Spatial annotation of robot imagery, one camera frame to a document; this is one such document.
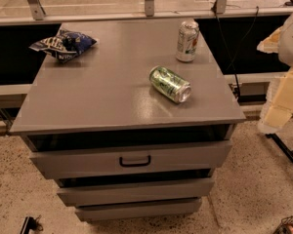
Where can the black stand leg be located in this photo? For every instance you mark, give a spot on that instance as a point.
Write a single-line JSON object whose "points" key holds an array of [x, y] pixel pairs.
{"points": [[282, 146]]}

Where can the grey drawer cabinet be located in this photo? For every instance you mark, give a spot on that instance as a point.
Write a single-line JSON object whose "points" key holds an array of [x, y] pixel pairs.
{"points": [[103, 99]]}

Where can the white soda can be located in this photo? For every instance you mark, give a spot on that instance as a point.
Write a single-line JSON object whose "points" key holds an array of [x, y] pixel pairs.
{"points": [[187, 40]]}

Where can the bottom grey drawer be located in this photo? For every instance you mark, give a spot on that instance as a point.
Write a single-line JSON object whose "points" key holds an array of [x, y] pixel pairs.
{"points": [[132, 210]]}

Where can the blue chip bag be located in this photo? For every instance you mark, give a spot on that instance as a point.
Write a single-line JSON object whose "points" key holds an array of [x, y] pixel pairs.
{"points": [[65, 46]]}

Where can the wire basket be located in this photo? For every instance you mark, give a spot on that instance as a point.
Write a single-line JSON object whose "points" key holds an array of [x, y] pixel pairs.
{"points": [[285, 226]]}

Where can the black floor device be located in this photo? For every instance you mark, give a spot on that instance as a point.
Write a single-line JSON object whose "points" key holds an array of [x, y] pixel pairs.
{"points": [[31, 223]]}

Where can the top grey drawer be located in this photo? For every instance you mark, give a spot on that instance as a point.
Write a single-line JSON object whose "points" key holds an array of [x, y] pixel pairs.
{"points": [[105, 161]]}

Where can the green soda can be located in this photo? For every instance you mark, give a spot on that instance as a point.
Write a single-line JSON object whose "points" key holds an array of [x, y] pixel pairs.
{"points": [[169, 84]]}

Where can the metal railing frame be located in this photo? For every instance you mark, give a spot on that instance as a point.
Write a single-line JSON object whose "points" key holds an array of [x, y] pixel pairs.
{"points": [[56, 11]]}

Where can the middle grey drawer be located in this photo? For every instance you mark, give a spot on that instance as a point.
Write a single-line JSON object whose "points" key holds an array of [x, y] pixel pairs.
{"points": [[135, 192]]}

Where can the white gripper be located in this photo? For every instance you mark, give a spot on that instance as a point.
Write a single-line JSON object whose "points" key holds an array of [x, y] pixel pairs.
{"points": [[292, 46]]}

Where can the black drawer handle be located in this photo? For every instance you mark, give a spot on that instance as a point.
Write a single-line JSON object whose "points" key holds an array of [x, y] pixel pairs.
{"points": [[134, 163]]}

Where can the grey drawer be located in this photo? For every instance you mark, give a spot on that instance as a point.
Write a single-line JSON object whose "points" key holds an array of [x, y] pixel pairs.
{"points": [[105, 161], [135, 192], [132, 210]]}

